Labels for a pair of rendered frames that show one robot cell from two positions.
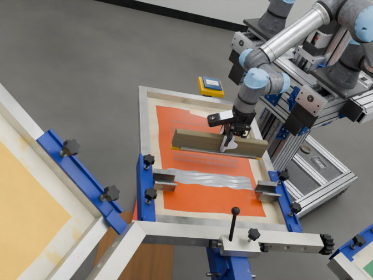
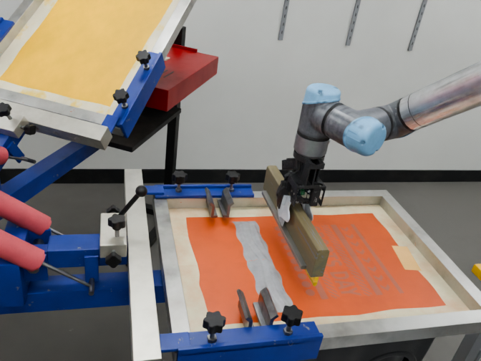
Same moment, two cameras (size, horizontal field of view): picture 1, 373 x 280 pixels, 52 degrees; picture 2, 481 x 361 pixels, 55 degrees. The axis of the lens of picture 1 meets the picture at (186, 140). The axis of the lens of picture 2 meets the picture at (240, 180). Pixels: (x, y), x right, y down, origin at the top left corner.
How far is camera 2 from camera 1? 1.60 m
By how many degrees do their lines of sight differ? 74
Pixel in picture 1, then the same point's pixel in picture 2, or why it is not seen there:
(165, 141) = not seen: hidden behind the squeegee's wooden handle
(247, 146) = (301, 236)
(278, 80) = (345, 114)
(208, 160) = not seen: hidden behind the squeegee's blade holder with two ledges
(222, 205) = (212, 270)
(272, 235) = (143, 282)
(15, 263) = (61, 88)
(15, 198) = (106, 70)
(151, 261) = not seen: outside the picture
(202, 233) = (134, 213)
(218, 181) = (259, 267)
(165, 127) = (333, 220)
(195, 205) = (201, 243)
